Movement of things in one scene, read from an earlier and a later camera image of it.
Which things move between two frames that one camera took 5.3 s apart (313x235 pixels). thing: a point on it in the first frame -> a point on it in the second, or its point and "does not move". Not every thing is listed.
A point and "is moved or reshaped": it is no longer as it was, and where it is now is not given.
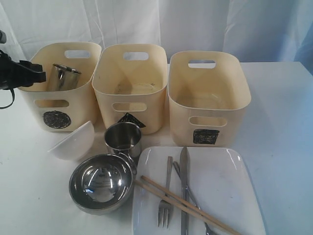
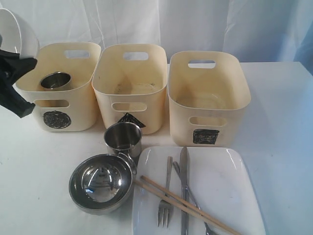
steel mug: (63, 78) is moved or reshaped
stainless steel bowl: (100, 184) does not move
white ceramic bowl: (76, 146) -> (18, 35)
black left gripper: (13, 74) -> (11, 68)
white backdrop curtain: (262, 31) does not move
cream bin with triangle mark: (130, 83) does not move
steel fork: (166, 207) does not move
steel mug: (124, 139) does not move
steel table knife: (184, 189) does not move
